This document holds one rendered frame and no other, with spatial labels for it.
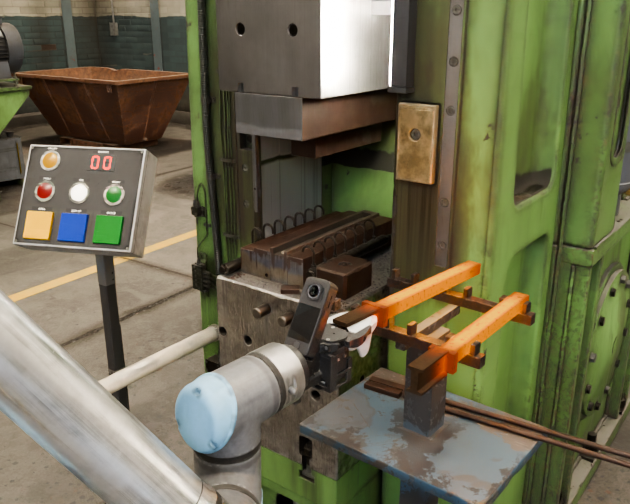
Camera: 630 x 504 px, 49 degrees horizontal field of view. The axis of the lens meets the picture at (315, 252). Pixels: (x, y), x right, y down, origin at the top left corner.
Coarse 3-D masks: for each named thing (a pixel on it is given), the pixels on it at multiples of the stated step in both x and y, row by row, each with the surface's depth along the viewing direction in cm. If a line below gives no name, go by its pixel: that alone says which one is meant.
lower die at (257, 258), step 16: (304, 224) 193; (320, 224) 189; (352, 224) 186; (368, 224) 188; (384, 224) 190; (272, 240) 176; (288, 240) 173; (320, 240) 175; (336, 240) 175; (352, 240) 178; (368, 240) 185; (256, 256) 171; (272, 256) 168; (288, 256) 165; (304, 256) 164; (320, 256) 168; (368, 256) 187; (256, 272) 173; (272, 272) 169; (288, 272) 166; (304, 272) 164
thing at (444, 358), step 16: (512, 304) 127; (480, 320) 120; (496, 320) 120; (464, 336) 114; (480, 336) 116; (432, 352) 106; (448, 352) 107; (464, 352) 112; (416, 368) 102; (432, 368) 105; (448, 368) 108; (416, 384) 103; (432, 384) 105
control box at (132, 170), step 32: (32, 160) 187; (64, 160) 185; (96, 160) 183; (128, 160) 182; (32, 192) 185; (64, 192) 183; (96, 192) 182; (128, 192) 180; (128, 224) 178; (128, 256) 184
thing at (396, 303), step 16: (448, 272) 133; (464, 272) 134; (416, 288) 124; (432, 288) 125; (448, 288) 130; (368, 304) 114; (384, 304) 115; (400, 304) 117; (416, 304) 122; (336, 320) 107; (352, 320) 107; (384, 320) 112
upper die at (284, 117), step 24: (240, 96) 160; (264, 96) 156; (360, 96) 168; (384, 96) 177; (240, 120) 162; (264, 120) 158; (288, 120) 154; (312, 120) 154; (336, 120) 162; (360, 120) 170; (384, 120) 179
